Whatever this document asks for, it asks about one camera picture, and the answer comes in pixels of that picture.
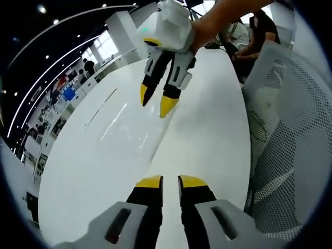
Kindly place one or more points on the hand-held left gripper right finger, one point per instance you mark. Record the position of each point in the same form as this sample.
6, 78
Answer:
220, 220

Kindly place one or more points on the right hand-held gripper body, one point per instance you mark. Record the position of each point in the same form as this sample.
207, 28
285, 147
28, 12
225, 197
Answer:
171, 28

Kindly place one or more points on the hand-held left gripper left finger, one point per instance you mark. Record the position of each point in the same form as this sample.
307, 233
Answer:
122, 223

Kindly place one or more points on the clear resealable bag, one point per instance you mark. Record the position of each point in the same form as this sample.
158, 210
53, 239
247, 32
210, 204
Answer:
129, 129

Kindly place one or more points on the white square pillar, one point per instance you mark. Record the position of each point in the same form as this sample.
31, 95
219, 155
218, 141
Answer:
122, 36

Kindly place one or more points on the long white counter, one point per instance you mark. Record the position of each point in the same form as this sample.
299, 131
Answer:
89, 84

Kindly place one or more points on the blue storage box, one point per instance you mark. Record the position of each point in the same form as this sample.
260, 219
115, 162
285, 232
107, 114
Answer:
68, 94

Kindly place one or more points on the short curved ceiling light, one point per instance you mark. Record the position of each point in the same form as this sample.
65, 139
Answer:
54, 77

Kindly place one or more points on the white shelf unit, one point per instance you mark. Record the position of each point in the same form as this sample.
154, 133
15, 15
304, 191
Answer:
36, 155

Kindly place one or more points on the grey mesh office chair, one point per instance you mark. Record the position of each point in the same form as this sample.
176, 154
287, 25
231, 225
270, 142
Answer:
285, 103

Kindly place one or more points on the long curved ceiling light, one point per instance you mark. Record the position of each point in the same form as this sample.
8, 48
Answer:
39, 85

